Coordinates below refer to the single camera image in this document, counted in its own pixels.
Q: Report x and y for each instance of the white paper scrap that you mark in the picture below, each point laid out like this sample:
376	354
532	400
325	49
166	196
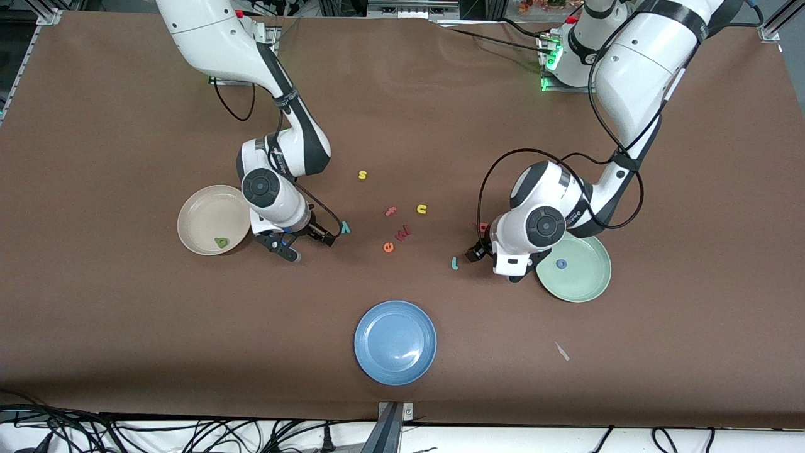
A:
561	352

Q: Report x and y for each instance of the blue round plate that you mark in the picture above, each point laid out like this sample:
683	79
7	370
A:
395	343

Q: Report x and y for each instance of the aluminium frame profile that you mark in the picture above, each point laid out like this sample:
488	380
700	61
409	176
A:
49	17
770	28

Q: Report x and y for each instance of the beige round plate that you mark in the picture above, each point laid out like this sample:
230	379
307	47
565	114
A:
207	217

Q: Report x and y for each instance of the grey metal box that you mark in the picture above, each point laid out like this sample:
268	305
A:
409	9

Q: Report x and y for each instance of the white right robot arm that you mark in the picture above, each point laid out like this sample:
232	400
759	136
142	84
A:
214	31

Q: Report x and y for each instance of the maroon foam letter m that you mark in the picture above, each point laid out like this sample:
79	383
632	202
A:
403	233

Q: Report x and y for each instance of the green foam letter b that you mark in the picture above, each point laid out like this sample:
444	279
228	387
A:
217	243

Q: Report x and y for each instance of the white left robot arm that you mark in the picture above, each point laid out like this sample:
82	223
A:
635	69

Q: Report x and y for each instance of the grey metal camera bracket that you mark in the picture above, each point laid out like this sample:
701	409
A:
393	428

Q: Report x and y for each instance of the orange flowers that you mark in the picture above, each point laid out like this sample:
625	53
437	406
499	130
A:
541	5

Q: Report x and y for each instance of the black power plug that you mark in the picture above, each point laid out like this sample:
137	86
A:
327	440

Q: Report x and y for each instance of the green round plate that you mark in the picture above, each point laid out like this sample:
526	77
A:
582	277

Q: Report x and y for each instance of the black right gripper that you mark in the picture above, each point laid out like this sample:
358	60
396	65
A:
313	231

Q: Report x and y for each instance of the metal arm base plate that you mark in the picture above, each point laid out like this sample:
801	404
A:
272	36
566	89

